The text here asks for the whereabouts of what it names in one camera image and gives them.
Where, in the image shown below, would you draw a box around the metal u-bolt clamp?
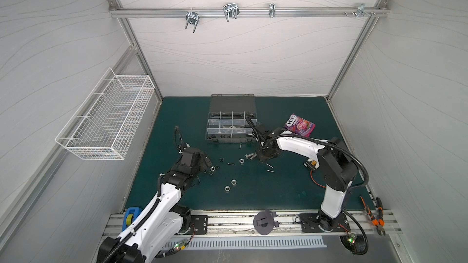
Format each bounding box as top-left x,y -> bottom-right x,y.
223,3 -> 240,22
185,11 -> 200,33

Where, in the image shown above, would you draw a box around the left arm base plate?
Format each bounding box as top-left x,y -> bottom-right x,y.
178,215 -> 208,235

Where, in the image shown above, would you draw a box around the blue tape dispenser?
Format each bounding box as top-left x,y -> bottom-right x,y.
121,207 -> 143,231

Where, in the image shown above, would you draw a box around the aluminium crossbar rail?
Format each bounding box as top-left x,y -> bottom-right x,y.
110,6 -> 390,18

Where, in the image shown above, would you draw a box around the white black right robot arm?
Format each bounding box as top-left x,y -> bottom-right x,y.
251,125 -> 369,232

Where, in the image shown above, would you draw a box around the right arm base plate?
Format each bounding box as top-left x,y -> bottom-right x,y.
294,213 -> 351,233

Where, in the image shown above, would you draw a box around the metal bracket with screws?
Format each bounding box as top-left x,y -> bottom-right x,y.
343,4 -> 377,18

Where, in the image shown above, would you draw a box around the metal bracket clip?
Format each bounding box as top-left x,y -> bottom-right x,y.
269,3 -> 276,18

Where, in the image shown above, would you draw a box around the grey plastic organizer box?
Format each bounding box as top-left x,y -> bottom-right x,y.
205,94 -> 257,144

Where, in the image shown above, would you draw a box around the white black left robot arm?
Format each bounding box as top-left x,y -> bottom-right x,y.
97,147 -> 213,263

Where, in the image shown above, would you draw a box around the black round cap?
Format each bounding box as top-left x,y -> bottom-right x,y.
253,210 -> 280,236

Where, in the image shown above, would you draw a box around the white wire basket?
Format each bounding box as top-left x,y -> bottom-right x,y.
55,68 -> 156,161

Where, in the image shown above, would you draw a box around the orange handled pliers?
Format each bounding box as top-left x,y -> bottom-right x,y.
360,196 -> 386,236

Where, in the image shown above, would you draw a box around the purple Fox's candy bag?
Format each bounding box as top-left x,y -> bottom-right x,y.
284,114 -> 316,137

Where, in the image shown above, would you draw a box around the white slotted cable duct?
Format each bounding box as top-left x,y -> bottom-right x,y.
185,235 -> 327,251

